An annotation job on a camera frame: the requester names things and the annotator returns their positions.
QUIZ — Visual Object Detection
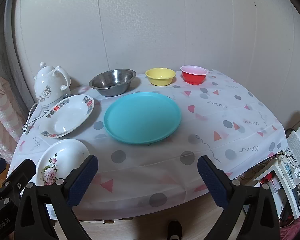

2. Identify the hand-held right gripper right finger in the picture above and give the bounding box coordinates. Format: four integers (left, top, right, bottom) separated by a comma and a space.
197, 155, 280, 240

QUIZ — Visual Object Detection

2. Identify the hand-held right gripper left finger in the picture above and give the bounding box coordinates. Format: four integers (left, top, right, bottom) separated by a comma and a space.
14, 154, 99, 240

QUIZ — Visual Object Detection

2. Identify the white rose print bowl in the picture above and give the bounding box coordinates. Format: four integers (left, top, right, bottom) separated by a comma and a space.
37, 138, 90, 186

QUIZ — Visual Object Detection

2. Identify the white plate patterned rim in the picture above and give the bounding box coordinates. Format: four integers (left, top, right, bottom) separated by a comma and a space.
39, 94, 94, 139

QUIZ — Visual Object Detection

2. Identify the teal plastic plate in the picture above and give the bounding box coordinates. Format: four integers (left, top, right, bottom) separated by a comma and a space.
104, 92, 182, 145

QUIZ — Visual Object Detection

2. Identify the stainless steel bowl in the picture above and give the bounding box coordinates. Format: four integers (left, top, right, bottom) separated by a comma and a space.
89, 69, 137, 97

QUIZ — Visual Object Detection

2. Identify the red plastic bowl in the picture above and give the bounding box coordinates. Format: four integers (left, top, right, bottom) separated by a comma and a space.
180, 65, 209, 85

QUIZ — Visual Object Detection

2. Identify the yellow plastic bowl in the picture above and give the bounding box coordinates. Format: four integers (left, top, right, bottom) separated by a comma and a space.
145, 67, 176, 86

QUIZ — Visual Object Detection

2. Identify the black slipper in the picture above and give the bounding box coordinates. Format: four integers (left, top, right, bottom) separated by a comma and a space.
167, 220, 183, 240

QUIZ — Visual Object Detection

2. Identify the white patterned tablecloth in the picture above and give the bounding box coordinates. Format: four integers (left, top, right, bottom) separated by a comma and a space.
7, 69, 288, 221

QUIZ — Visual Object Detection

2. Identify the pink patterned curtain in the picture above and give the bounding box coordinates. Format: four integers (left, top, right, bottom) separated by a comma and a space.
0, 52, 25, 162

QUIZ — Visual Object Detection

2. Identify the white box with buttons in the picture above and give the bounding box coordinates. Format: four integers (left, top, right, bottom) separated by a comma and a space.
252, 152, 300, 219

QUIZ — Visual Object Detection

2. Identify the white grilled appliance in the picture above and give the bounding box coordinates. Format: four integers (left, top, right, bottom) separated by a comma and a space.
286, 130, 300, 166

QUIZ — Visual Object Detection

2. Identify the white ceramic electric kettle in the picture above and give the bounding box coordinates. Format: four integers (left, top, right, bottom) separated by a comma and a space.
34, 61, 72, 106

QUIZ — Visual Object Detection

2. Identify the pink cloth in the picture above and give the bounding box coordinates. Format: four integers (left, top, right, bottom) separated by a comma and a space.
280, 216, 300, 240

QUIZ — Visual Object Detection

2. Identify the white power cord with plug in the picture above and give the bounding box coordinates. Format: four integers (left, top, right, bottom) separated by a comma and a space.
22, 102, 47, 135

